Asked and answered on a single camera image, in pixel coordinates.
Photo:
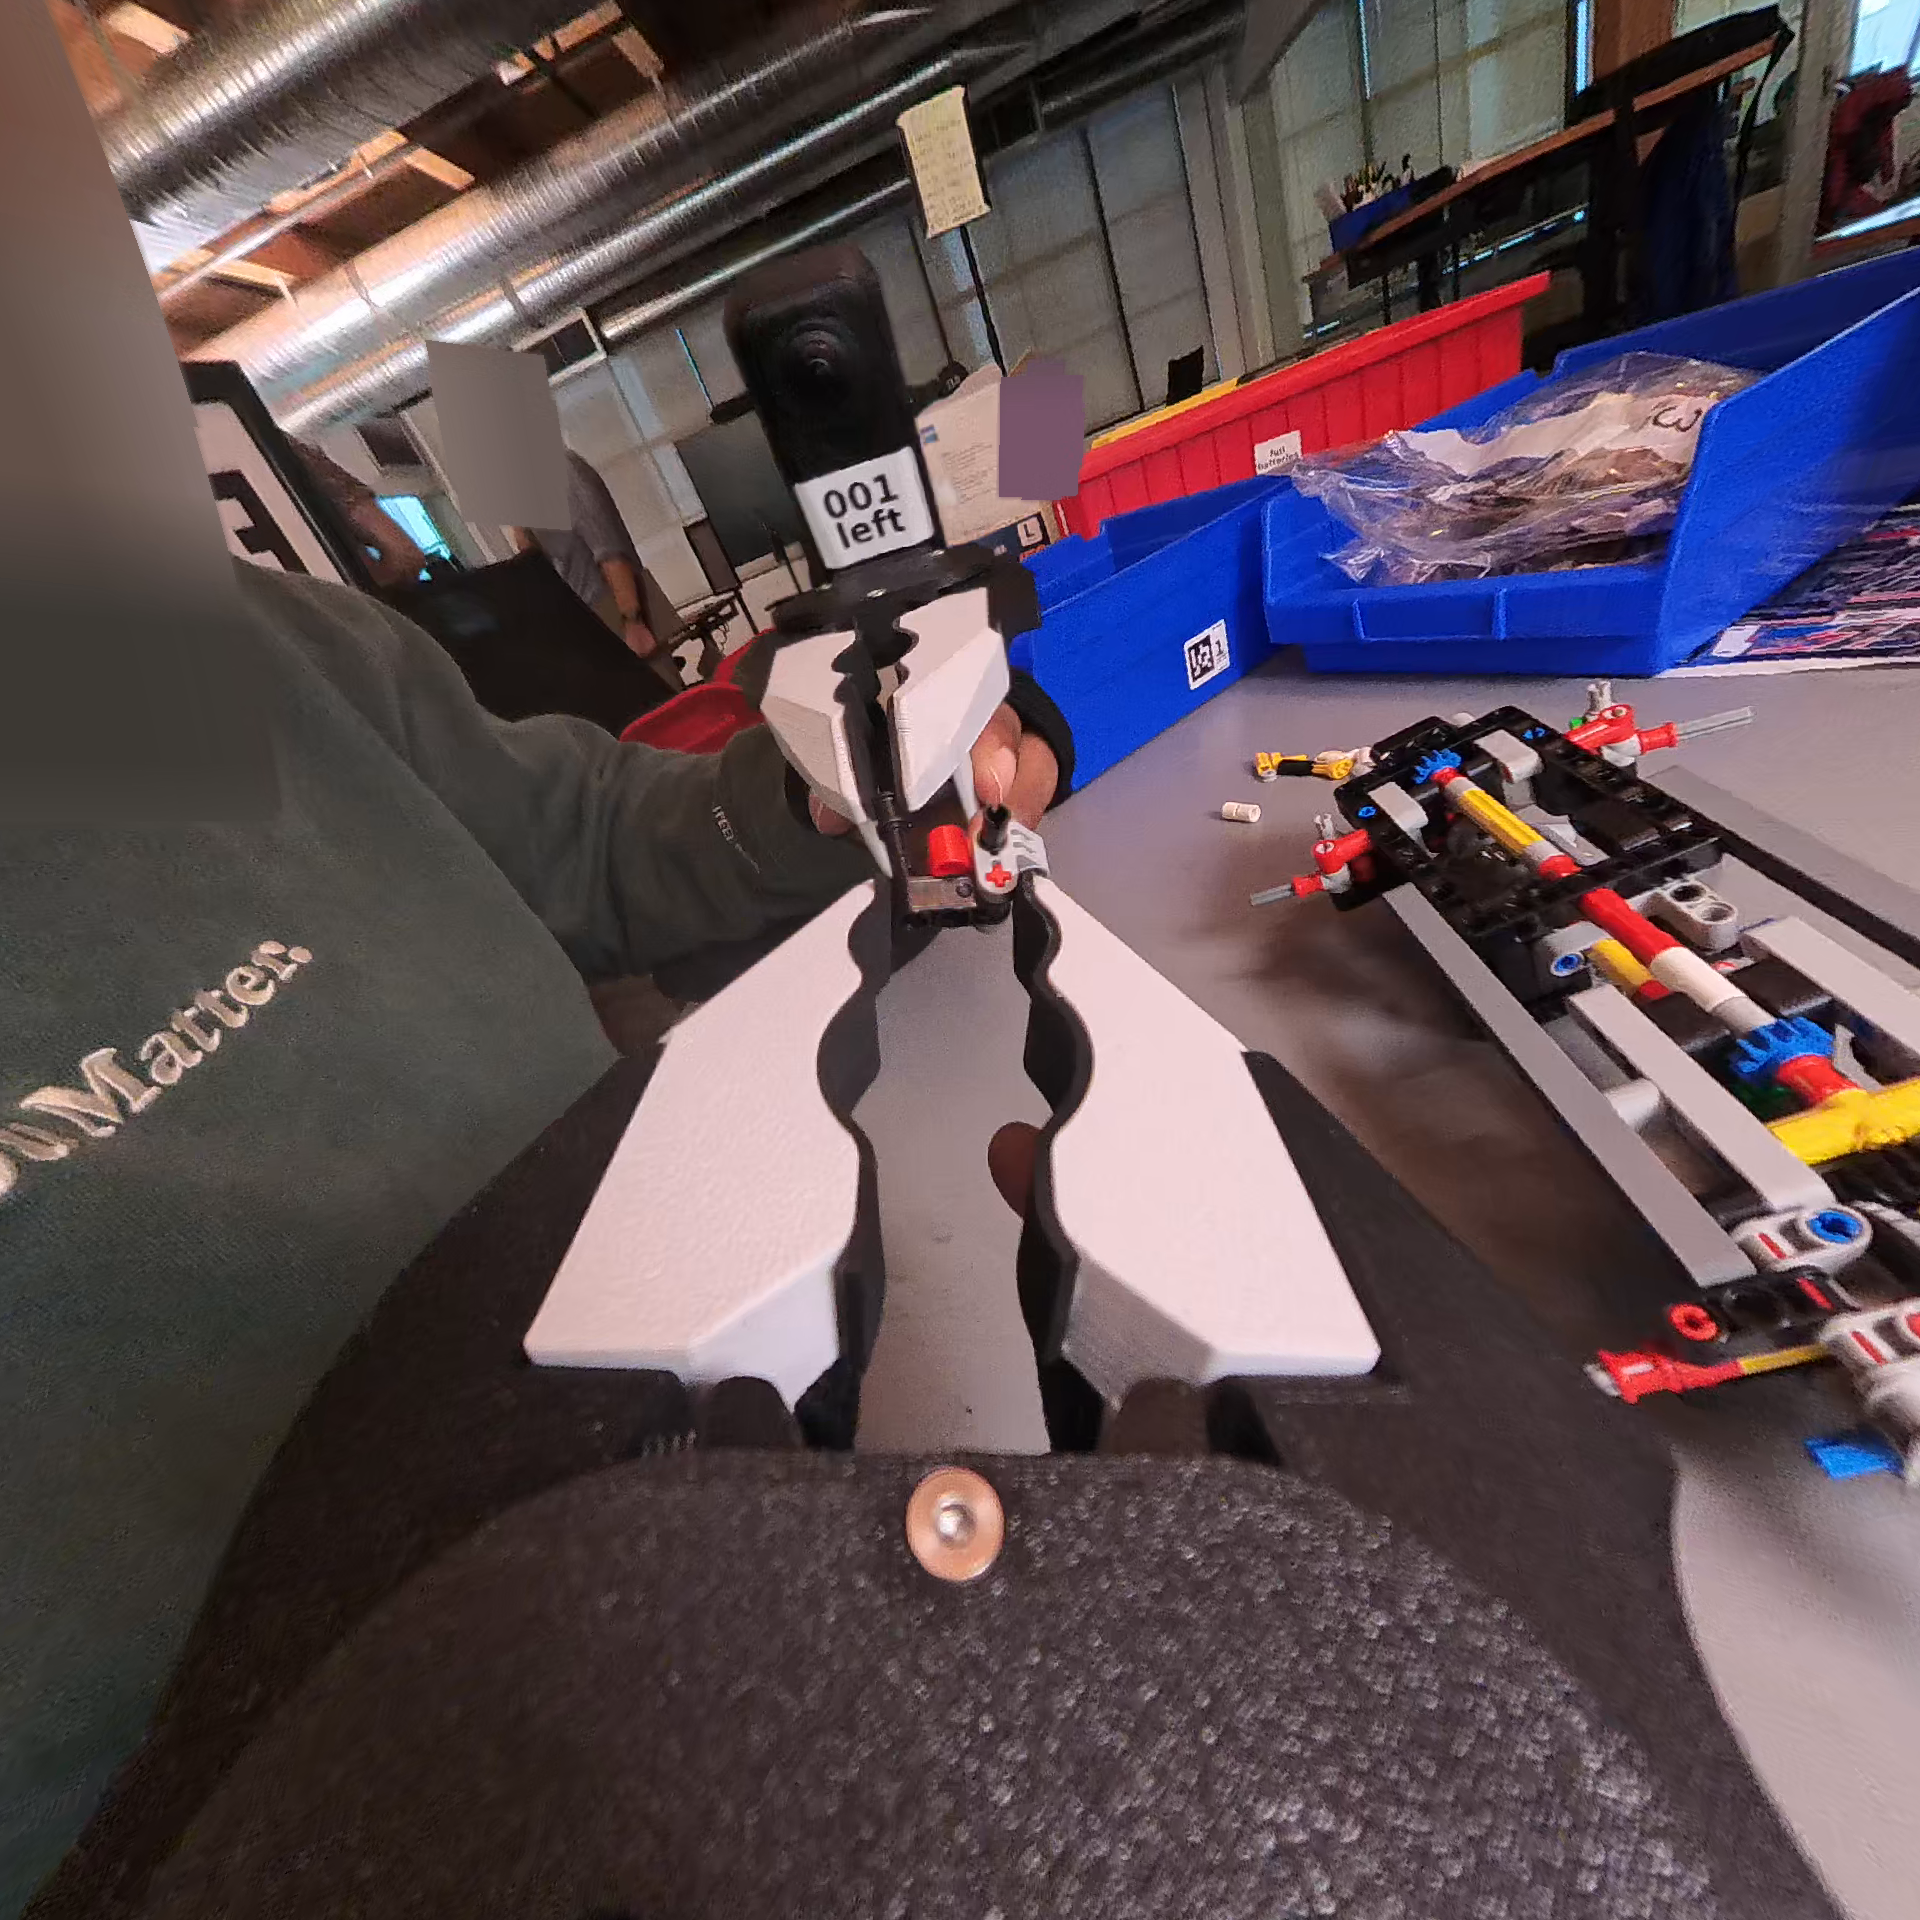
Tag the silver ventilation duct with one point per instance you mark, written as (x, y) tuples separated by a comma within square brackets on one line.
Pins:
[(451, 195)]

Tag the colourful sticker sheet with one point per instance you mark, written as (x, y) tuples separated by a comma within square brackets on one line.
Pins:
[(1846, 599)]

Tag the person's left forearm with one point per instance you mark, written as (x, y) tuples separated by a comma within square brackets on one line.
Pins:
[(646, 857)]

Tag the lego car chassis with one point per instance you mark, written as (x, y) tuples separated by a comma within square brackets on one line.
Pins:
[(1622, 932)]

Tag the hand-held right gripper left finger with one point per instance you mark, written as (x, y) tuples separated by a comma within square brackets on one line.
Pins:
[(720, 1172)]

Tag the person's left hand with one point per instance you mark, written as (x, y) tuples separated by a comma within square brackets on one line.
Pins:
[(1003, 765)]

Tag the red storage bin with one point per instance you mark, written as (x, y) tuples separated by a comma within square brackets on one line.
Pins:
[(1320, 399)]

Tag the yellow grey lego connector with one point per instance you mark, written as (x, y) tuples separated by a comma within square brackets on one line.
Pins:
[(1305, 765)]

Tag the person's right hand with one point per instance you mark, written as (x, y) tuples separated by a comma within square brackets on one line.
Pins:
[(1020, 1172)]

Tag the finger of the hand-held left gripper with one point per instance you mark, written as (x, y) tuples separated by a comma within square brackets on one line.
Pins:
[(955, 691), (811, 714)]

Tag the hanging paper note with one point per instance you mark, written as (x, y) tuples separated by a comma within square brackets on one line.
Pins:
[(943, 158)]

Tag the small red grey lego assembly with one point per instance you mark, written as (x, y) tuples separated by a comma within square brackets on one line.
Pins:
[(974, 858)]

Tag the plastic bag of lego parts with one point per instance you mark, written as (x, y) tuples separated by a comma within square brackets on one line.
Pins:
[(1500, 465)]

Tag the black desk with wooden top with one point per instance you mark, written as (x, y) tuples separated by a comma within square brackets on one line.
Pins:
[(1500, 165)]

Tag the blue storage bin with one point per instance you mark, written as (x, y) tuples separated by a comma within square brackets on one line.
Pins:
[(1142, 645), (1652, 587)]

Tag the black lego axle pin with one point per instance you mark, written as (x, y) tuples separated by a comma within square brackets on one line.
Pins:
[(939, 902)]

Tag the black white marker board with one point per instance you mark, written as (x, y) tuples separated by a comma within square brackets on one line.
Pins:
[(277, 510)]

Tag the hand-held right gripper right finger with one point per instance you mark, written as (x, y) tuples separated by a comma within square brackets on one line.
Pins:
[(1201, 1202)]

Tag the person's green sweatshirt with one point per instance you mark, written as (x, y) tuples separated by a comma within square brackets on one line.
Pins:
[(301, 1202)]

